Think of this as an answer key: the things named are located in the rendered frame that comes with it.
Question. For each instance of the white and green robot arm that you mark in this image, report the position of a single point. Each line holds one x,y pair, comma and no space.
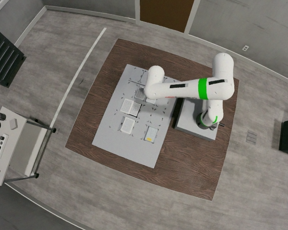
214,90

